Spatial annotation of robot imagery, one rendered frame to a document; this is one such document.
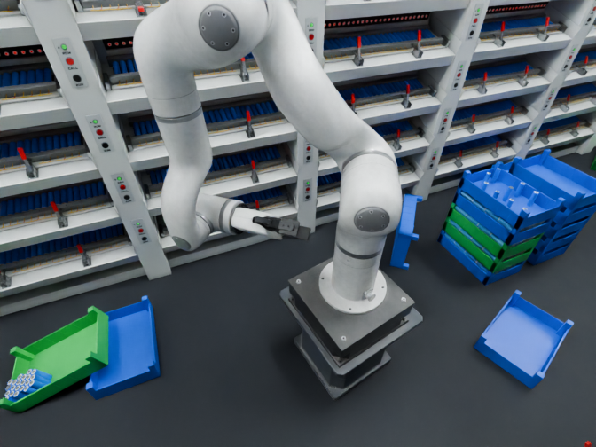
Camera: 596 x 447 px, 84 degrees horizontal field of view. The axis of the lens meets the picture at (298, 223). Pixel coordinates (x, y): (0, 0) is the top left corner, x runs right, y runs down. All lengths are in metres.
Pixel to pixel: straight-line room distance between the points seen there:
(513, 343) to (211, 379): 1.09
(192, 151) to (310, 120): 0.25
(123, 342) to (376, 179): 1.12
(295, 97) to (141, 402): 1.07
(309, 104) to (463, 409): 1.06
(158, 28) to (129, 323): 1.12
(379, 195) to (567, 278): 1.38
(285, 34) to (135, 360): 1.15
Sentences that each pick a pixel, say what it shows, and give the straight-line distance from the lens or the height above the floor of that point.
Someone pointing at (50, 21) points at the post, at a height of 0.97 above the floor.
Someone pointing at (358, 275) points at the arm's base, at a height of 0.50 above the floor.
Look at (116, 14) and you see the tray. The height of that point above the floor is 0.97.
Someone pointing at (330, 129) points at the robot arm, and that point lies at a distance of 0.61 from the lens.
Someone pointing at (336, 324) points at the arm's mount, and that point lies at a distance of 0.91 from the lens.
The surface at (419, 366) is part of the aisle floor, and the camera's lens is 1.33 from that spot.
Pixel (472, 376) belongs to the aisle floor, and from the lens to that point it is 1.38.
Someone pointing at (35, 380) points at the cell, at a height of 0.09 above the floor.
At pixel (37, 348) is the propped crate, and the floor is 0.04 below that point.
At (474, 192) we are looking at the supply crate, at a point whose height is 0.35.
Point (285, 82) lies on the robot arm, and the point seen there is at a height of 0.95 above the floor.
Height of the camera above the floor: 1.13
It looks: 41 degrees down
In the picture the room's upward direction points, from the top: straight up
